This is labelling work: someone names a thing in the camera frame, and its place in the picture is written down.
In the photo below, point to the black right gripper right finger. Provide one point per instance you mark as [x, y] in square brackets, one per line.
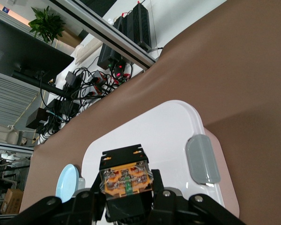
[178, 206]

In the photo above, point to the white chair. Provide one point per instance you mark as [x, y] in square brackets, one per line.
[4, 134]

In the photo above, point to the green potted plant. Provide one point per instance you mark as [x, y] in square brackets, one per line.
[46, 25]

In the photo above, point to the black computer monitor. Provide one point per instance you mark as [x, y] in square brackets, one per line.
[21, 51]

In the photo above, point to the black power brick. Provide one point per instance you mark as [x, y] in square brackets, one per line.
[106, 56]

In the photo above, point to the white lidded storage box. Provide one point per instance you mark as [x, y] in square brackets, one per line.
[154, 131]

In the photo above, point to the light blue round plate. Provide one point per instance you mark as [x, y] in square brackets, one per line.
[68, 182]

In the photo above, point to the brown table mat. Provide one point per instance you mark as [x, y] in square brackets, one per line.
[224, 70]

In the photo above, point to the brown cardboard box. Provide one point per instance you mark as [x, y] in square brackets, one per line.
[11, 201]

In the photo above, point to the tall black finned power supply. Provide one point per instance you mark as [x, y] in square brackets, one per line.
[141, 25]

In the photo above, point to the aluminium profile bar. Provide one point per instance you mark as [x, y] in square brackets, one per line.
[121, 39]

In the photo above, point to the small black box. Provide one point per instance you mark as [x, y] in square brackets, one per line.
[37, 118]

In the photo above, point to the black and orange switch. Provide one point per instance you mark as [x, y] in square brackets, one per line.
[124, 168]

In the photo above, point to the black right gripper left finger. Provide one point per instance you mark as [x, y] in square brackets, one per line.
[79, 204]

